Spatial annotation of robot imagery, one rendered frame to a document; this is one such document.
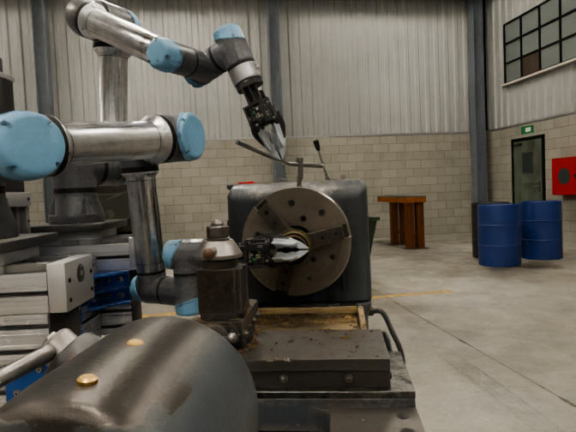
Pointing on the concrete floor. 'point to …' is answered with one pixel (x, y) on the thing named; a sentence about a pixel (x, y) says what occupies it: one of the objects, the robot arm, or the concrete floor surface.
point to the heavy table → (411, 213)
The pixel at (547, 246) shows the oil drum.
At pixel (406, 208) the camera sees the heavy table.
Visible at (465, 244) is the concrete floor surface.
